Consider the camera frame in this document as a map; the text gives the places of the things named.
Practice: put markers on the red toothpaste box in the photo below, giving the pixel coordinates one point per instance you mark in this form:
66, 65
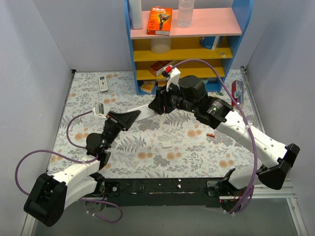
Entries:
238, 92

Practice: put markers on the floral tablecloth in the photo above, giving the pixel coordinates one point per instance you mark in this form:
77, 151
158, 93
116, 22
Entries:
138, 153

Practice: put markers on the blue white can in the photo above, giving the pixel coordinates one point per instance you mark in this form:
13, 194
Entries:
210, 42

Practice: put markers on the clear plastic bottle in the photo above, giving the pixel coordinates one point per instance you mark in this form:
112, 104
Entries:
185, 12

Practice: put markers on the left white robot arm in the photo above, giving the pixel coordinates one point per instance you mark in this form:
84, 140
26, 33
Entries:
51, 195

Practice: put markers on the white battery cover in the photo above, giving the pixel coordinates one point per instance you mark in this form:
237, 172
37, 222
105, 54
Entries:
166, 144

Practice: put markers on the white bottle on shelf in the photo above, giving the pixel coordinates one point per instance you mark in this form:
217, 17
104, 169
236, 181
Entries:
136, 14

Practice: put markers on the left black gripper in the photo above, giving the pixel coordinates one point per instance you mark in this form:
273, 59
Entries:
117, 121

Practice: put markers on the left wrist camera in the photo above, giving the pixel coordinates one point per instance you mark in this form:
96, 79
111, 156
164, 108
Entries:
98, 110

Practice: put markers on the white translucent cup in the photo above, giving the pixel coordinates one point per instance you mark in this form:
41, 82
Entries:
160, 45

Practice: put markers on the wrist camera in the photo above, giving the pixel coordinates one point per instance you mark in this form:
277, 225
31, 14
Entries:
172, 75
98, 110

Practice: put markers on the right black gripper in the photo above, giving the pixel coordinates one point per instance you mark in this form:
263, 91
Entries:
165, 100

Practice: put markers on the white orange small box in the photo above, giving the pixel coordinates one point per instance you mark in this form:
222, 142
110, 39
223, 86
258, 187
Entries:
161, 83

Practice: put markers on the small white remote control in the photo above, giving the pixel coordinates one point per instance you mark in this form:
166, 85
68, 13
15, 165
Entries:
103, 86

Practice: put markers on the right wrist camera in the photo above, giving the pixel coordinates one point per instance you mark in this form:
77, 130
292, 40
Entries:
172, 75

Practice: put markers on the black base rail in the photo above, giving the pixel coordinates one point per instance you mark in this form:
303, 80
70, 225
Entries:
129, 192

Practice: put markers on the orange razor box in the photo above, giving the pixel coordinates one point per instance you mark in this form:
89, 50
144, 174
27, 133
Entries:
159, 22

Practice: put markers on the red white long box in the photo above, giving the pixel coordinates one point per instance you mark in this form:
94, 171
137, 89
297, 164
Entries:
157, 68

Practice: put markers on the grey white remote control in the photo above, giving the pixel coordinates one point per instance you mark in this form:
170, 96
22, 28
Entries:
146, 112

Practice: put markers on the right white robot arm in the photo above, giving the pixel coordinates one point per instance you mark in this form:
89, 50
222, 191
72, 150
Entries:
277, 159

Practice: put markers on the yellow orange small box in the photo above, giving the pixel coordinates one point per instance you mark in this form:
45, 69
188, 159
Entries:
148, 86

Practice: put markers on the blue shelf unit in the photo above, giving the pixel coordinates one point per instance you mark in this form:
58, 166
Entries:
230, 22

